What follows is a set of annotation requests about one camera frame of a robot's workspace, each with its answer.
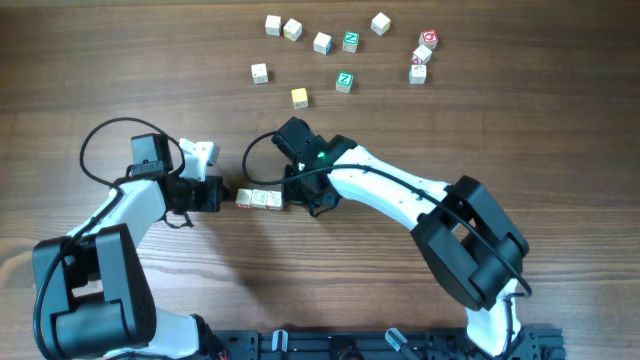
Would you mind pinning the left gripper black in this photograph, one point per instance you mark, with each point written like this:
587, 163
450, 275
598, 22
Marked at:
214, 194

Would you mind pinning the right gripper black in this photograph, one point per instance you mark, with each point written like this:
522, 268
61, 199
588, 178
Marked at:
290, 194

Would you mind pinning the white block red drawing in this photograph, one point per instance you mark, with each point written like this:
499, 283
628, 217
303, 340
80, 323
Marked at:
274, 200

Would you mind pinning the white block red letter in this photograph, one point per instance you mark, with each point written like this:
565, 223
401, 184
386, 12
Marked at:
244, 198

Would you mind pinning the white block faint drawing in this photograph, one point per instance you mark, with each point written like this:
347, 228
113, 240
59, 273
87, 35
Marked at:
259, 198

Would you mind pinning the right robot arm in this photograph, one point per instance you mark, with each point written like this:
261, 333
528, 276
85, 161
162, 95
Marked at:
472, 248

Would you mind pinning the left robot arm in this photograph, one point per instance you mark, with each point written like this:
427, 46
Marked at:
93, 298

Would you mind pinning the yellow top block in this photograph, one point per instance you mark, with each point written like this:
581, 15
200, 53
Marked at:
300, 98

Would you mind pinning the green Z block lower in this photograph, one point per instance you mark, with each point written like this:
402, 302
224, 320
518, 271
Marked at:
344, 82

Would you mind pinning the green z block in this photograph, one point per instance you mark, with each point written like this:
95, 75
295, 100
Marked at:
350, 41
344, 82

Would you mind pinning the white block dotted left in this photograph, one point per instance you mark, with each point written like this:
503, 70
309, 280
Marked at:
259, 73

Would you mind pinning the white block blue side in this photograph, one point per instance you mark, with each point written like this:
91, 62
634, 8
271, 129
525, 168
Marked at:
322, 43

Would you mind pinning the green Z block upper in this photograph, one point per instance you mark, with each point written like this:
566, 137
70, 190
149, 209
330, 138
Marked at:
350, 41

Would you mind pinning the white block yellow side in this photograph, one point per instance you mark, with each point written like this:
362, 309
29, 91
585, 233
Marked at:
292, 29

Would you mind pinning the plain white block top-left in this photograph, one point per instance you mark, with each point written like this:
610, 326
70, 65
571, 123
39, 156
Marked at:
273, 25

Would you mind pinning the white block blue edge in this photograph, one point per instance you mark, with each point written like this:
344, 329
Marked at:
417, 74

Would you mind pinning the white block red edge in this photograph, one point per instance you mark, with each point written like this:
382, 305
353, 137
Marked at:
421, 55

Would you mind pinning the plain white block top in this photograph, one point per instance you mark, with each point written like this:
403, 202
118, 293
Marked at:
380, 23

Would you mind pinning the red O block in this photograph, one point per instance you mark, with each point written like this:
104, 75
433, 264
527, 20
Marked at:
429, 39

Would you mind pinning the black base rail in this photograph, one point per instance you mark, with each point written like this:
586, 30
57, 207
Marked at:
441, 343

